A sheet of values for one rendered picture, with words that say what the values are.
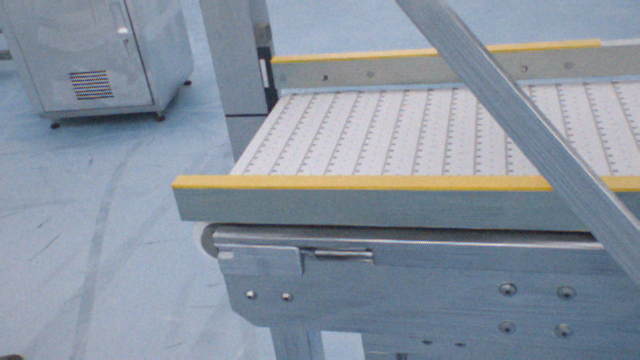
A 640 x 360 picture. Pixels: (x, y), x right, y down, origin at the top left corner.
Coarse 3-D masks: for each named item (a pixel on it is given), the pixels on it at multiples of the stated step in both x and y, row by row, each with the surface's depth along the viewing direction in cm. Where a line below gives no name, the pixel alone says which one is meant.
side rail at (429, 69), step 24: (576, 48) 65; (600, 48) 64; (624, 48) 64; (288, 72) 73; (312, 72) 72; (336, 72) 71; (360, 72) 71; (384, 72) 70; (408, 72) 70; (432, 72) 69; (528, 72) 67; (552, 72) 66; (576, 72) 66; (600, 72) 65; (624, 72) 65
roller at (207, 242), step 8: (216, 224) 53; (224, 224) 53; (232, 224) 53; (240, 224) 54; (248, 224) 55; (208, 232) 53; (208, 240) 53; (208, 248) 54; (216, 248) 54; (216, 256) 54
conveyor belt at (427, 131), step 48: (288, 96) 73; (336, 96) 71; (384, 96) 69; (432, 96) 68; (576, 96) 63; (624, 96) 62; (288, 144) 62; (336, 144) 61; (384, 144) 60; (432, 144) 59; (480, 144) 57; (576, 144) 55; (624, 144) 54
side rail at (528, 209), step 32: (192, 192) 50; (224, 192) 49; (256, 192) 48; (288, 192) 48; (320, 192) 47; (352, 192) 47; (384, 192) 46; (416, 192) 45; (448, 192) 45; (480, 192) 44; (512, 192) 44; (544, 192) 43; (352, 224) 48; (384, 224) 47; (416, 224) 47; (448, 224) 46; (480, 224) 46; (512, 224) 45; (544, 224) 45; (576, 224) 44
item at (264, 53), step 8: (256, 48) 73; (264, 48) 73; (264, 56) 74; (264, 64) 74; (264, 72) 74; (264, 80) 75; (272, 80) 75; (264, 88) 76; (272, 88) 75; (272, 96) 76; (272, 104) 77
